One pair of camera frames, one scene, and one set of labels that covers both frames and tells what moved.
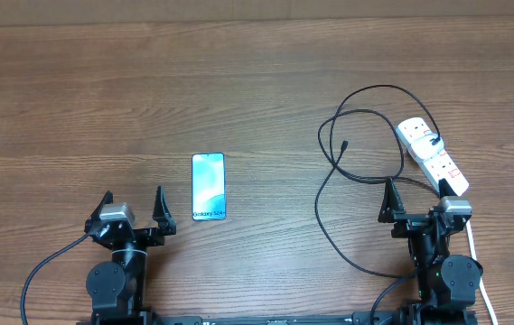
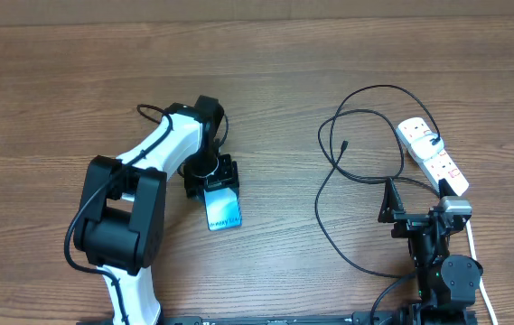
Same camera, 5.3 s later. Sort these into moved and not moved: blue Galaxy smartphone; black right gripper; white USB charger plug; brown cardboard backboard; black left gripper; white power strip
Moved: blue Galaxy smartphone; black left gripper
Not moved: white USB charger plug; black right gripper; white power strip; brown cardboard backboard
